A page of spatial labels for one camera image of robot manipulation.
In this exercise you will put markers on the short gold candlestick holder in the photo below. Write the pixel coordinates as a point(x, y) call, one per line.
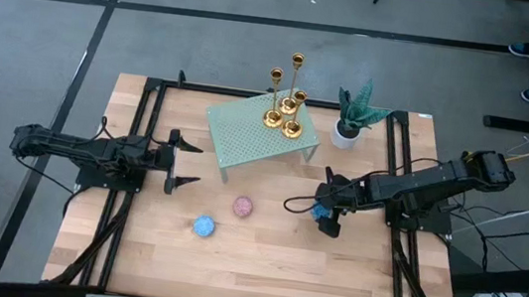
point(292, 130)

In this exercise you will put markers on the pink speckled candle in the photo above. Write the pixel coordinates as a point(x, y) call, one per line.
point(243, 206)

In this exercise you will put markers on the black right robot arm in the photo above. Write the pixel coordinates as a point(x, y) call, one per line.
point(430, 182)

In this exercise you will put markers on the light blue speckled candle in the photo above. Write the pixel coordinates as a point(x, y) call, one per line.
point(204, 226)

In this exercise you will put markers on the tall gold candlestick holder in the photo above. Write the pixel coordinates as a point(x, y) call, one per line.
point(297, 61)

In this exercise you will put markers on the black aluminium rail frame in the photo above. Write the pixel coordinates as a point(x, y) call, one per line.
point(201, 87)

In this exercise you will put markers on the medium gold candlestick holder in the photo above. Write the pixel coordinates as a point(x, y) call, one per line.
point(273, 119)

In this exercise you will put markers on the dark blue speckled candle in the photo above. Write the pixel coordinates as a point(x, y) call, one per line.
point(319, 212)

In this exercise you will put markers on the green plant in white pot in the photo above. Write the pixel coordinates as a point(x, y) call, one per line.
point(345, 138)

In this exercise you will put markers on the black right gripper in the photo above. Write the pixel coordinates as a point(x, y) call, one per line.
point(341, 195)

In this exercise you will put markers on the green perforated metal shelf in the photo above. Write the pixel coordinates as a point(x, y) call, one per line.
point(245, 139)

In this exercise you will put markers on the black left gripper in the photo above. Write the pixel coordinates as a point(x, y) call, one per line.
point(166, 159)

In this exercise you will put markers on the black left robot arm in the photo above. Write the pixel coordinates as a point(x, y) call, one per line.
point(70, 144)

